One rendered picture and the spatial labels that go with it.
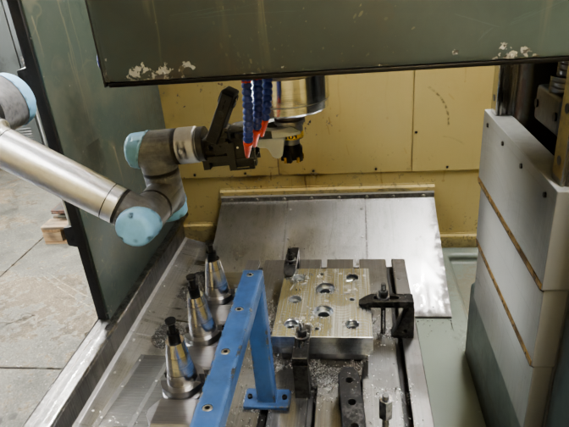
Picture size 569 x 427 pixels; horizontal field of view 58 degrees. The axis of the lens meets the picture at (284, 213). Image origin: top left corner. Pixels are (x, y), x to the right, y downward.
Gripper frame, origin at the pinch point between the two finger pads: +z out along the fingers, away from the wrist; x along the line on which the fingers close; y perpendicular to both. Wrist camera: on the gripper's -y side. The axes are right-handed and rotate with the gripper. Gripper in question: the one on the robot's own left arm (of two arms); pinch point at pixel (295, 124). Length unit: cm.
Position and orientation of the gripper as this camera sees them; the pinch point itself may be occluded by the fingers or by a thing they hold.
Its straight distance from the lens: 103.3
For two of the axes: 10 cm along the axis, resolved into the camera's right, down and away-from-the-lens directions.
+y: 1.3, 9.0, 4.2
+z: 9.8, -0.7, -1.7
